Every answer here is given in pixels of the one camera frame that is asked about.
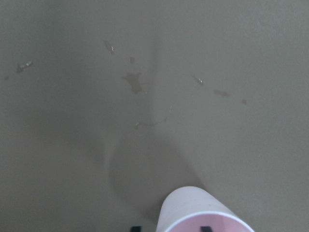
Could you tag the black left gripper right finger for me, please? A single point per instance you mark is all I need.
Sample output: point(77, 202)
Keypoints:
point(205, 229)

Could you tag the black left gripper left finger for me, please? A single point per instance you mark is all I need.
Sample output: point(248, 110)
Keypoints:
point(135, 229)

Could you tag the pink plastic cup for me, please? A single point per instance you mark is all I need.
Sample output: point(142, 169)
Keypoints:
point(186, 209)

